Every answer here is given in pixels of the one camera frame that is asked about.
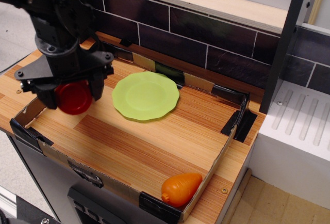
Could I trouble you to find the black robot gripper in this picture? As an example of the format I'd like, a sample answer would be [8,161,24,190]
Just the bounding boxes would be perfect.
[14,42,114,109]

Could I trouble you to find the red-capped basil spice bottle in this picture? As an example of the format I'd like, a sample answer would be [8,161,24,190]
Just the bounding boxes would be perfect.
[55,81,92,115]

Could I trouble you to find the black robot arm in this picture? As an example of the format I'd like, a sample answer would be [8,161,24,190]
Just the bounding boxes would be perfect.
[1,0,114,115]

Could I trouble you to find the taped cardboard fence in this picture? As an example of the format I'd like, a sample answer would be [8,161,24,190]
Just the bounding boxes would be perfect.
[12,53,265,223]

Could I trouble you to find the light green plastic plate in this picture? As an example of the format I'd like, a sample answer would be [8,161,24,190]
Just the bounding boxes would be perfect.
[112,71,180,121]

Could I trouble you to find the black toy oven panel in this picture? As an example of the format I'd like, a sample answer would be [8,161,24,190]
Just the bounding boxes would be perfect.
[67,186,135,224]

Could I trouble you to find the orange toy carrot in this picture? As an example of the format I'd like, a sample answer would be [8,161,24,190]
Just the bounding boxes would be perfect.
[161,173,203,207]

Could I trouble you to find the light wooden shelf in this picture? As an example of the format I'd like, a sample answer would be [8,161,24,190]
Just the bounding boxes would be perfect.
[160,0,288,34]

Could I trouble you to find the white ridged drainboard sink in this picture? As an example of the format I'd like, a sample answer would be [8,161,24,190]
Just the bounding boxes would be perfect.
[249,82,329,208]

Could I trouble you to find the dark grey vertical post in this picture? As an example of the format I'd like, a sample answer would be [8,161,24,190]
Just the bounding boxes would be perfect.
[259,0,307,114]

